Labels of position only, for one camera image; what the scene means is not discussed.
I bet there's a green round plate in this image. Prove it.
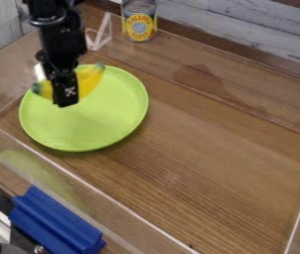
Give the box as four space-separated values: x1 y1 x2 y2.
19 65 149 152

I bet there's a yellow labelled tin can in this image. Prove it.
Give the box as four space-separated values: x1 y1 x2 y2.
121 0 158 43

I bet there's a yellow toy banana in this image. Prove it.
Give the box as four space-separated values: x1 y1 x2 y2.
31 63 106 100

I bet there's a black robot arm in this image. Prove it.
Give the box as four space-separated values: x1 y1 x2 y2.
23 0 87 107

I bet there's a clear acrylic triangle bracket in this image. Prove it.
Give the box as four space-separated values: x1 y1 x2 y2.
84 12 111 52

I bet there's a blue plastic clamp block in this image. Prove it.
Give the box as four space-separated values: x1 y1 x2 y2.
9 186 106 254

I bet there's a clear acrylic front wall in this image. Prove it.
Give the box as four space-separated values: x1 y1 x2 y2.
0 128 200 254

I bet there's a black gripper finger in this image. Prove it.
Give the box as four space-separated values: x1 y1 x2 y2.
52 72 79 107

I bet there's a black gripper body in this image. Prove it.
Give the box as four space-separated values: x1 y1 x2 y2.
35 13 86 79

